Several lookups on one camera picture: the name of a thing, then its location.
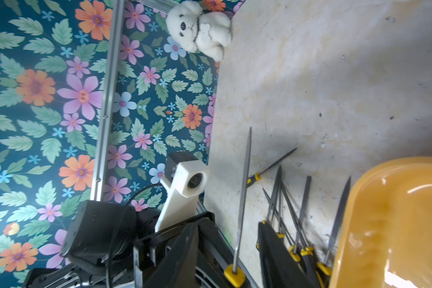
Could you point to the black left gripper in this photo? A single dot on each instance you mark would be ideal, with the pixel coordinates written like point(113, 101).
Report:
point(190, 254)

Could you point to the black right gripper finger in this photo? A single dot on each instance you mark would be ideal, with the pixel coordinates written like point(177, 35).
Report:
point(279, 270)

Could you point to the file tool yellow black handle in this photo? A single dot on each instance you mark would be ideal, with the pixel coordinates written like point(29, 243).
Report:
point(302, 253)
point(302, 216)
point(258, 175)
point(233, 272)
point(323, 266)
point(273, 201)
point(282, 230)

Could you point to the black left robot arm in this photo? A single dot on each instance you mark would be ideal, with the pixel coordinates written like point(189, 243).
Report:
point(112, 245)

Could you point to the yellow storage tray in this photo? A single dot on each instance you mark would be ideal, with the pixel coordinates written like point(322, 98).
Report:
point(386, 235)

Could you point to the white plush bear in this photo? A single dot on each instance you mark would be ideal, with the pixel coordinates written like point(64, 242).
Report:
point(194, 30)

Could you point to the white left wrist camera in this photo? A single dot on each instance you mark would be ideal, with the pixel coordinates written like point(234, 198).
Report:
point(185, 178)

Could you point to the aluminium frame post left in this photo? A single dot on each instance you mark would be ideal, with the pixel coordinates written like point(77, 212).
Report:
point(110, 81)

